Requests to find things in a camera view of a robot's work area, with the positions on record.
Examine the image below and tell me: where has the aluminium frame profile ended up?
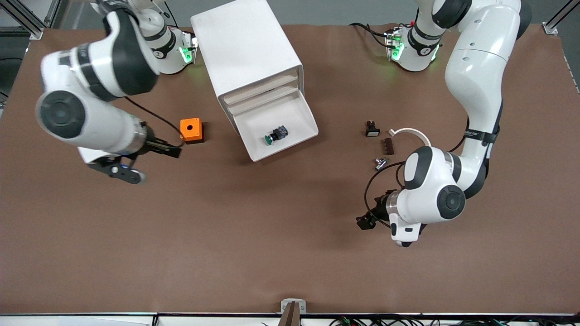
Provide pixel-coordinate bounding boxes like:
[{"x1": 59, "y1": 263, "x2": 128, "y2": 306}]
[
  {"x1": 0, "y1": 0, "x2": 60, "y2": 40},
  {"x1": 541, "y1": 0, "x2": 580, "y2": 35}
]

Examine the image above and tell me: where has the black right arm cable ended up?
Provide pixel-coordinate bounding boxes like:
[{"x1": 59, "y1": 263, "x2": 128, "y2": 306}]
[{"x1": 125, "y1": 96, "x2": 184, "y2": 148}]

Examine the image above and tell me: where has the white curved plastic clamp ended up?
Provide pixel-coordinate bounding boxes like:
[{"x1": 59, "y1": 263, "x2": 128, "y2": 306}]
[{"x1": 388, "y1": 128, "x2": 431, "y2": 148}]

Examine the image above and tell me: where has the green push button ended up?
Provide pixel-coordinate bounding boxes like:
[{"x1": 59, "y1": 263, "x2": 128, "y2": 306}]
[{"x1": 265, "y1": 125, "x2": 289, "y2": 146}]

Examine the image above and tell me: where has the orange button enclosure box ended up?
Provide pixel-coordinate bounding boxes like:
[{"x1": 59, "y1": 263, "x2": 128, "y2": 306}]
[{"x1": 180, "y1": 118, "x2": 205, "y2": 144}]

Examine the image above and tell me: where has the black cable bundle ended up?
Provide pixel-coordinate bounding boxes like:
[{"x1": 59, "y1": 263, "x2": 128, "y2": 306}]
[{"x1": 331, "y1": 315, "x2": 580, "y2": 326}]

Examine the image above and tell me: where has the white lowest cabinet drawer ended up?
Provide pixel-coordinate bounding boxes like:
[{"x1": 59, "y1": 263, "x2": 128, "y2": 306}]
[{"x1": 235, "y1": 89, "x2": 319, "y2": 163}]

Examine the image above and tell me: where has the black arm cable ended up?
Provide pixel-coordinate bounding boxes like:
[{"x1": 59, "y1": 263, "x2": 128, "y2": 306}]
[
  {"x1": 364, "y1": 117, "x2": 470, "y2": 223},
  {"x1": 125, "y1": 96, "x2": 184, "y2": 148}
]

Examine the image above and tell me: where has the grey metal bracket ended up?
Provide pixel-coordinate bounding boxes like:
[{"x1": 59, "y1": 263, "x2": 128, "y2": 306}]
[{"x1": 279, "y1": 298, "x2": 307, "y2": 326}]

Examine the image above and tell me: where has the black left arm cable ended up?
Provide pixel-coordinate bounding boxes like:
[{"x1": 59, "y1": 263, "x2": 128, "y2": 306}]
[{"x1": 364, "y1": 117, "x2": 470, "y2": 223}]

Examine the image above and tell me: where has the brown table cover mat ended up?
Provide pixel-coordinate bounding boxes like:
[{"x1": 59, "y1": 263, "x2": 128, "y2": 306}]
[{"x1": 0, "y1": 23, "x2": 580, "y2": 316}]

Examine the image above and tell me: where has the black base power cable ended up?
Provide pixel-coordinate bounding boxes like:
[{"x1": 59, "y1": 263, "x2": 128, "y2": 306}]
[{"x1": 349, "y1": 22, "x2": 393, "y2": 48}]

